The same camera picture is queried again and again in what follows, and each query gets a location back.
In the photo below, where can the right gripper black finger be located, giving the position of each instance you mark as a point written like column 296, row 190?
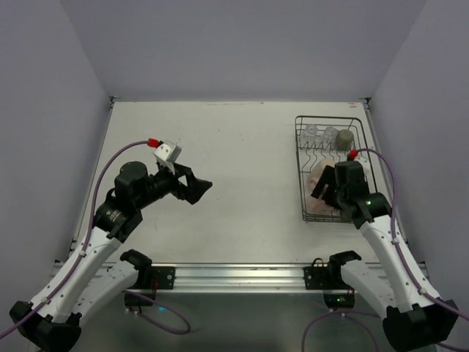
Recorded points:
column 329, row 197
column 325, row 185

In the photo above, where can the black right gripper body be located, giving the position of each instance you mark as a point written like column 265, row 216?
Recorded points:
column 333, row 189

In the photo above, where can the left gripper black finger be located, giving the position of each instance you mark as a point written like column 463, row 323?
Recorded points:
column 196, row 188
column 181, row 171

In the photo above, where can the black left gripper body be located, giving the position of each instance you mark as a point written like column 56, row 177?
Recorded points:
column 182, row 182

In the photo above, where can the glossy pink handled mug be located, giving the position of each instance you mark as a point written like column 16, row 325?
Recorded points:
column 317, row 206

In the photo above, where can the beige cream cup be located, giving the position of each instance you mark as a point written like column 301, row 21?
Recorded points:
column 317, row 171

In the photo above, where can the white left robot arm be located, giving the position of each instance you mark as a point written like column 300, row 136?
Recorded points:
column 52, row 319

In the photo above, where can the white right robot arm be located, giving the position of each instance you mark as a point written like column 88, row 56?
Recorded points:
column 412, row 312

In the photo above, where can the grey-beige speckled cup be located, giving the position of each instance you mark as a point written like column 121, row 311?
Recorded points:
column 344, row 139

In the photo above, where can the clear glass cup right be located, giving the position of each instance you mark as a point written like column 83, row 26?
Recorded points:
column 328, row 136

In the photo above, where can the clear glass cup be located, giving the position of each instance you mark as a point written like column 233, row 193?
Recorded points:
column 328, row 136
column 308, row 135

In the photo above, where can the clear glass cup left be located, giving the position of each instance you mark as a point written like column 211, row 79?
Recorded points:
column 308, row 135

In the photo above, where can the black wire dish rack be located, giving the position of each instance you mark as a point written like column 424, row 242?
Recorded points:
column 307, row 158

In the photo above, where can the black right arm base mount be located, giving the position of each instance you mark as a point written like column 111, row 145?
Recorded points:
column 326, row 277

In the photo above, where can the aluminium mounting rail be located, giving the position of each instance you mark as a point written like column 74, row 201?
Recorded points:
column 241, row 278

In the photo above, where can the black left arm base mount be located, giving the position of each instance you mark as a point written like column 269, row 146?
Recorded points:
column 151, row 279

